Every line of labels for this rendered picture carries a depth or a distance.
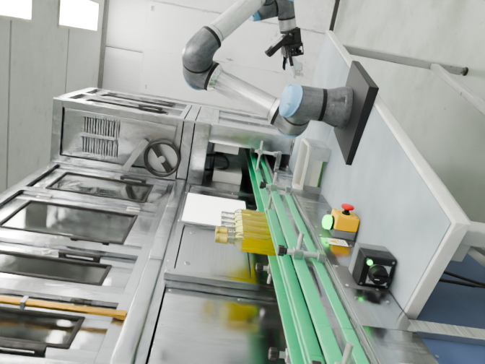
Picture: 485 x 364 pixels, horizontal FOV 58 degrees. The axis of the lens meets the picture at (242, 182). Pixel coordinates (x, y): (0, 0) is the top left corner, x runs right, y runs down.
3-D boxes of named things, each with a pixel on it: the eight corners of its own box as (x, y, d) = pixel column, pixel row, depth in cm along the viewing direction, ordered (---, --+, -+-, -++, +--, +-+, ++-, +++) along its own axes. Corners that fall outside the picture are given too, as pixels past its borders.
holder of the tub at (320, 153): (308, 198, 199) (291, 196, 198) (322, 140, 191) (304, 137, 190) (316, 212, 182) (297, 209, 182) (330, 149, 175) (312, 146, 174)
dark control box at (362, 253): (379, 274, 113) (347, 269, 112) (387, 245, 111) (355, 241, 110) (390, 290, 105) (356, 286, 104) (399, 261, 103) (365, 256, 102)
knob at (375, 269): (383, 282, 104) (388, 290, 101) (365, 280, 104) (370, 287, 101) (388, 266, 103) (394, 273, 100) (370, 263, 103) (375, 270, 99)
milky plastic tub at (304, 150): (309, 188, 197) (291, 185, 197) (320, 139, 191) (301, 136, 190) (317, 200, 181) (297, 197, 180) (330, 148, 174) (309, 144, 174)
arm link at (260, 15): (249, -7, 174) (274, -13, 176) (246, 11, 185) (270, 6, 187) (255, 9, 172) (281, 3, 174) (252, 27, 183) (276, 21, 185)
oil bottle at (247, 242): (289, 252, 161) (232, 243, 159) (292, 238, 160) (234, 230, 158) (291, 258, 156) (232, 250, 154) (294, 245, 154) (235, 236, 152)
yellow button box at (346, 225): (349, 232, 139) (327, 228, 138) (355, 210, 137) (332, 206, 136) (356, 240, 132) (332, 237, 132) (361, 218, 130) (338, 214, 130)
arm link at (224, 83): (305, 130, 158) (175, 63, 162) (297, 146, 173) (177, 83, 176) (319, 105, 162) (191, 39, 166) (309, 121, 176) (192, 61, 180)
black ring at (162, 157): (178, 178, 259) (142, 172, 257) (182, 142, 253) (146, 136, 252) (177, 180, 255) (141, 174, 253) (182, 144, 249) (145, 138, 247)
